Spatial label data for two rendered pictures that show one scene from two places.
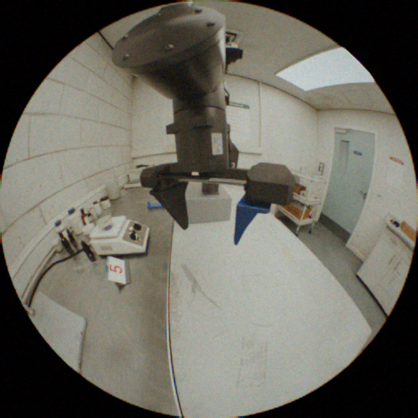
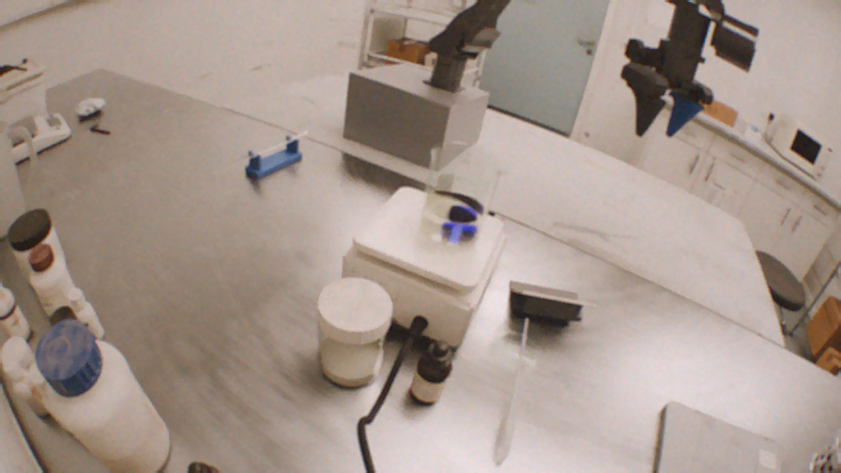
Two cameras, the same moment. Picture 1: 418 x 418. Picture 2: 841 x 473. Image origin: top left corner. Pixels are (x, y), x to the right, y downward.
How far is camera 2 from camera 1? 65 cm
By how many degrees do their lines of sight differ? 50
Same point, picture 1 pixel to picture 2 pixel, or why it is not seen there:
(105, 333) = (678, 365)
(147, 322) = (649, 299)
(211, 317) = (647, 249)
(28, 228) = not seen: outside the picture
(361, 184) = (579, 24)
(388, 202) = not seen: hidden behind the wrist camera
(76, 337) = (711, 423)
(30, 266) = not seen: outside the picture
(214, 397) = (734, 301)
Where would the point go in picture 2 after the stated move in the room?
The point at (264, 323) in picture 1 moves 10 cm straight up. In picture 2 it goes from (668, 231) to (690, 186)
